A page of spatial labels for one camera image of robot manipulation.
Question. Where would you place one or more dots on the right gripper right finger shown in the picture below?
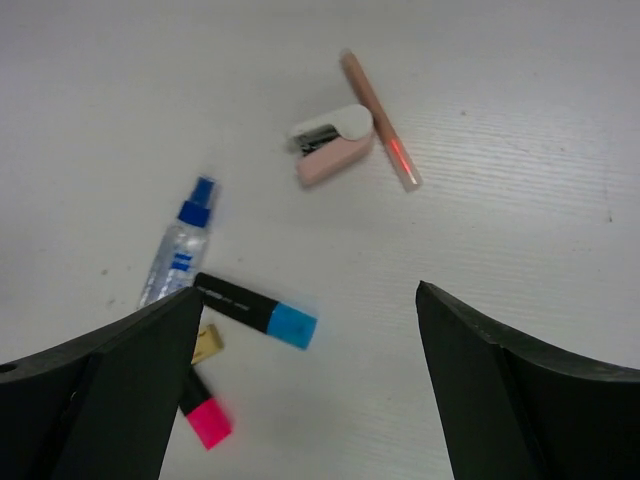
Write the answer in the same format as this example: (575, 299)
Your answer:
(514, 407)

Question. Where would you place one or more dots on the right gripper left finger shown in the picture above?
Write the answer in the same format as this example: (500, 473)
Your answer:
(100, 406)

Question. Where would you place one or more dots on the clear bottle blue cap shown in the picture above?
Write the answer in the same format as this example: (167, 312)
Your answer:
(183, 245)

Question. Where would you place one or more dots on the black highlighter pink cap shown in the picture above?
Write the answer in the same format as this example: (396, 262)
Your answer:
(207, 418)

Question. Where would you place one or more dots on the black highlighter blue cap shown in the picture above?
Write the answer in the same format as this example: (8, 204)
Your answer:
(259, 312)

